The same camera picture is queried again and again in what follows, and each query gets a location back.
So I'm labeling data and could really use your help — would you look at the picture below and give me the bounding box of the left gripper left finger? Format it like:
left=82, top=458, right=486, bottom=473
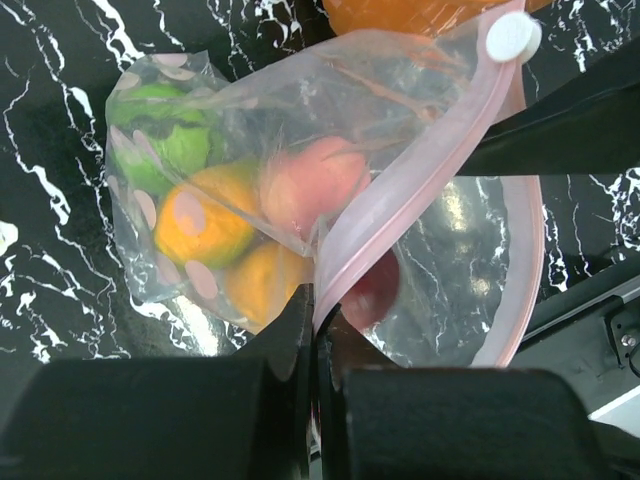
left=1, top=285, right=314, bottom=479

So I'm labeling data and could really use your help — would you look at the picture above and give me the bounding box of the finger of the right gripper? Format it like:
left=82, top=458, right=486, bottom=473
left=458, top=38, right=639, bottom=176

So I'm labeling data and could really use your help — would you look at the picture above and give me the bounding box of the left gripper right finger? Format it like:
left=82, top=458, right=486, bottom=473
left=316, top=311, right=614, bottom=479

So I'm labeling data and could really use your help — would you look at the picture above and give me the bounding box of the yellow orange mango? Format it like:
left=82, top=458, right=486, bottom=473
left=225, top=241, right=313, bottom=329

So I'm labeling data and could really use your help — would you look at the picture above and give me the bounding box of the yellow green mango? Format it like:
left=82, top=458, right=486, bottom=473
left=154, top=159, right=259, bottom=269

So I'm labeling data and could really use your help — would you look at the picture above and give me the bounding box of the pink peach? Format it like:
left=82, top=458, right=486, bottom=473
left=259, top=136, right=371, bottom=240

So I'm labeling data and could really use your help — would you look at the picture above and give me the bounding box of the pink dotted zip bag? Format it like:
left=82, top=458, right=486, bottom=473
left=105, top=1, right=544, bottom=367

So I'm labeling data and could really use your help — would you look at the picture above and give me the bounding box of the green striped ball fruit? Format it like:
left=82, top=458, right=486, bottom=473
left=107, top=83, right=219, bottom=195

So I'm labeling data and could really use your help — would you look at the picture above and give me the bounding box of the red onion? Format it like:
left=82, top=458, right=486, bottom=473
left=340, top=250, right=400, bottom=331

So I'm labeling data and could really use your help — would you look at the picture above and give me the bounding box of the orange plastic basket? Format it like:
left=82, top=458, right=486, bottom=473
left=322, top=0, right=551, bottom=36

